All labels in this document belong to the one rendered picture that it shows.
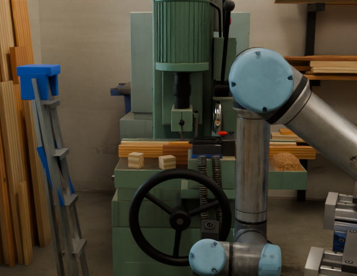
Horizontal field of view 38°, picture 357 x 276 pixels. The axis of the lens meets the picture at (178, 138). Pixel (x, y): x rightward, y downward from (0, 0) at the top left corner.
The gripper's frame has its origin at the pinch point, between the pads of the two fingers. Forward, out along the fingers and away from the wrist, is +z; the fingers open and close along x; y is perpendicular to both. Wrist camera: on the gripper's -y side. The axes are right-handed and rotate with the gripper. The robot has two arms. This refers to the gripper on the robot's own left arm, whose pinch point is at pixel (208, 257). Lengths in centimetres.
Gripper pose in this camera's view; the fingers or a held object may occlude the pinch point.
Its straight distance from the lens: 143.8
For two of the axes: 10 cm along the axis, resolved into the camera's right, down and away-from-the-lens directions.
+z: 0.6, 2.8, 9.6
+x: 10.0, 0.4, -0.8
